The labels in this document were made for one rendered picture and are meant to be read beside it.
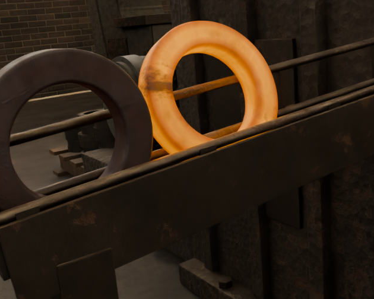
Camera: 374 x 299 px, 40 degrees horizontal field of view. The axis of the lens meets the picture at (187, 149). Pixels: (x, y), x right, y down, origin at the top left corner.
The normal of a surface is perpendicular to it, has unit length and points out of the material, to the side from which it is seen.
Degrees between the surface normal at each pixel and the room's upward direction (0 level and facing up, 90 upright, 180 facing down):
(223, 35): 69
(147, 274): 0
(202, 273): 0
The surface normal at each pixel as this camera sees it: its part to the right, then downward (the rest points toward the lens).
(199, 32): 0.46, -0.19
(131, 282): -0.09, -0.97
